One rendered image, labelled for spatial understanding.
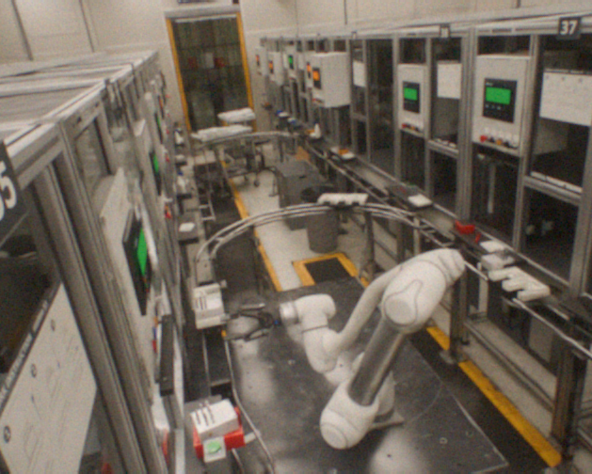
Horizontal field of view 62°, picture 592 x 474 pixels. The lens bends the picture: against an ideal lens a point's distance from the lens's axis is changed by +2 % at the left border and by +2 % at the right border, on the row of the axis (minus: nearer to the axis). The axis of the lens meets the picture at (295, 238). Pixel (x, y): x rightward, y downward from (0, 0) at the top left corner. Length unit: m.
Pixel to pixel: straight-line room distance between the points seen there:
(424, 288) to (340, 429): 0.63
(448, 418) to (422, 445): 0.18
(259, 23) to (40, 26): 3.75
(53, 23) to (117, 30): 1.01
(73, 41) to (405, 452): 9.04
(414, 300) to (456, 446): 0.80
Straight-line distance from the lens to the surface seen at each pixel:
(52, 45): 10.05
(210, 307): 2.44
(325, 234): 4.89
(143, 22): 9.87
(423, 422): 2.08
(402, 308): 1.36
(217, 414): 1.69
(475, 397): 3.24
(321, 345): 1.83
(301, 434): 2.05
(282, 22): 10.09
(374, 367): 1.60
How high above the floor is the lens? 2.13
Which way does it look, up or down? 23 degrees down
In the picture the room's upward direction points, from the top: 6 degrees counter-clockwise
